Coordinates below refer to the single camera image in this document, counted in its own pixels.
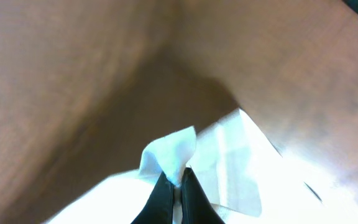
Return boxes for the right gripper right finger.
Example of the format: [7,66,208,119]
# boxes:
[181,167,224,224]

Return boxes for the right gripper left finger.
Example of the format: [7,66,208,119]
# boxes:
[131,172,175,224]

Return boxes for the white t-shirt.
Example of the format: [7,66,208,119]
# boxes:
[50,110,358,223]

